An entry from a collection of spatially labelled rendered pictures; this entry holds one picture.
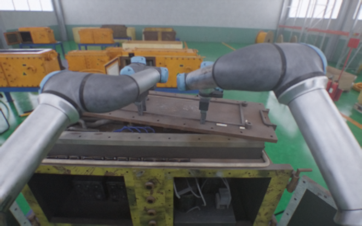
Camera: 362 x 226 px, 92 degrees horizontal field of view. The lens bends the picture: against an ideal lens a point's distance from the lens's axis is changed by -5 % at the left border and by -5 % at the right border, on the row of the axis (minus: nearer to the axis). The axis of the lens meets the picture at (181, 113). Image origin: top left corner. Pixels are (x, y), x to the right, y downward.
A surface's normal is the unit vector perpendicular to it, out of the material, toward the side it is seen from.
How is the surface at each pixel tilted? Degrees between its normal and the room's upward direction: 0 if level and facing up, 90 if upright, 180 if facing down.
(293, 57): 51
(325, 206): 90
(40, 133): 58
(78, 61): 90
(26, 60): 90
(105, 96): 77
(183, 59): 90
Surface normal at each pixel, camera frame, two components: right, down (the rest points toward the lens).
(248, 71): -0.49, 0.29
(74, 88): -0.13, -0.11
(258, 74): -0.29, 0.46
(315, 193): -0.86, 0.22
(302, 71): -0.41, -0.29
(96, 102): 0.20, 0.47
